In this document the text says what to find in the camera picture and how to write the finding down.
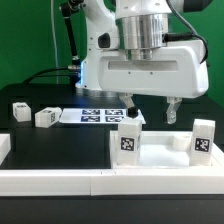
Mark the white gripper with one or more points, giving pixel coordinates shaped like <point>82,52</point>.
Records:
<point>174,71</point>

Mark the white square table top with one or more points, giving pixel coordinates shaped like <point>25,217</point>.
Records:
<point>158,149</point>

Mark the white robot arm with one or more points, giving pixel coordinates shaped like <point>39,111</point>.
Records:
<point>141,47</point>

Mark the white sheet with tag markers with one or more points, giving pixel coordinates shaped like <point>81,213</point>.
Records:
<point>92,116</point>

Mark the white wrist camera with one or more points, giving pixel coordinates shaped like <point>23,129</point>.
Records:
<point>103,41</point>

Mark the white front fence wall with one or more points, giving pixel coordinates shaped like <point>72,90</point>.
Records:
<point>111,182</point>

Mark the white fence wall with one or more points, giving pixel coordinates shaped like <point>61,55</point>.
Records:
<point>111,182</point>
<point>5,146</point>

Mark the white left fence wall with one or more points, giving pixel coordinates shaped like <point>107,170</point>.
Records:
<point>5,146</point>

